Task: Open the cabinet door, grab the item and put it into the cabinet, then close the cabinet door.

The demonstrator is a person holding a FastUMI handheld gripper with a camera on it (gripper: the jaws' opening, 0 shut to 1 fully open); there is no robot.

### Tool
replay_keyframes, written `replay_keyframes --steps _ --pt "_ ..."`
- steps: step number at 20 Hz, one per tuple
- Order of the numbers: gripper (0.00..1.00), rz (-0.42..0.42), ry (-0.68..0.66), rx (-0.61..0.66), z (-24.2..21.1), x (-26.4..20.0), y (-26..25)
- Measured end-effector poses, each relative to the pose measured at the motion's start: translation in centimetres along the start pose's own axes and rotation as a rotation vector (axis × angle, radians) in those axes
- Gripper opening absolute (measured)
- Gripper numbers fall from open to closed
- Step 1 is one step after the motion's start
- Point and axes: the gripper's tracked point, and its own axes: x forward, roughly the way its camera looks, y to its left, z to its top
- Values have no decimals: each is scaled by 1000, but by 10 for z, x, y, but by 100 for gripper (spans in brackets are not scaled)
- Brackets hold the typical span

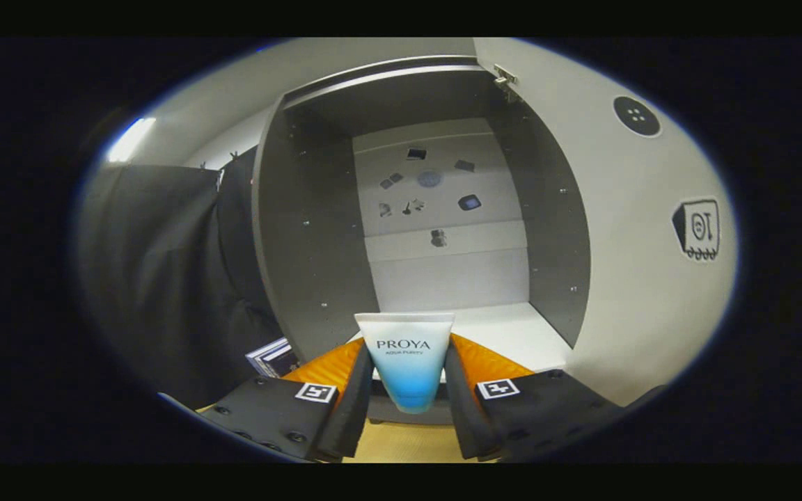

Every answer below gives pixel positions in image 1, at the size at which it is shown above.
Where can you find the white and blue tube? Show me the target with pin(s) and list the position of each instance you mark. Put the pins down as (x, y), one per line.
(406, 369)

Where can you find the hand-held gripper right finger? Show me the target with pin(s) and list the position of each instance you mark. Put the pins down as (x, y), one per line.
(467, 417)

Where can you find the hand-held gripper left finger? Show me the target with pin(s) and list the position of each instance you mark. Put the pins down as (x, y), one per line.
(352, 410)

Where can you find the stack of dark blue books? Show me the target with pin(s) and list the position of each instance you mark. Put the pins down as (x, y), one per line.
(272, 358)

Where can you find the grey cabinet door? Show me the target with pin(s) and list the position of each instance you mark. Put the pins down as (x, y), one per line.
(624, 292)

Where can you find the grey cabinet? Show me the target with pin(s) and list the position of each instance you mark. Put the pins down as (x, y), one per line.
(310, 243)

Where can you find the black backdrop cloth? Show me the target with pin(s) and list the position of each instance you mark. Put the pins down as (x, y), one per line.
(157, 278)

